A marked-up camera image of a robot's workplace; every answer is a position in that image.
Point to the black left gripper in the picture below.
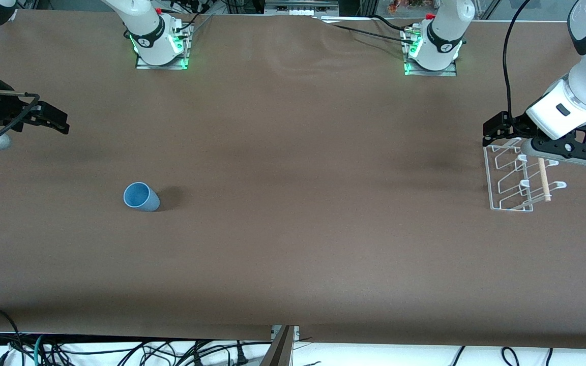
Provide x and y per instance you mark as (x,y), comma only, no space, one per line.
(513,125)

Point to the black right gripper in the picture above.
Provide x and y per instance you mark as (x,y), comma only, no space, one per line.
(4,110)

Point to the light blue plastic cup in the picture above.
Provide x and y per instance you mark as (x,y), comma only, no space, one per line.
(143,199)

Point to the red orange clutter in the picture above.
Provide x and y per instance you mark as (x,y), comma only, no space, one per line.
(410,6)

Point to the brown table cover sheet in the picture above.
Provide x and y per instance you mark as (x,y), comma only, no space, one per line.
(293,152)

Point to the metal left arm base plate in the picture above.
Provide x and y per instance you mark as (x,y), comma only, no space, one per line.
(430,72)

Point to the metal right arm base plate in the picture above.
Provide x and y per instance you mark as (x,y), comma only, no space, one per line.
(162,66)

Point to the silver metal bracket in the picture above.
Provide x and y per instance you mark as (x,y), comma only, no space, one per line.
(295,333)

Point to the brown wooden post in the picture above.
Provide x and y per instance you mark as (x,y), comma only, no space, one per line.
(279,351)

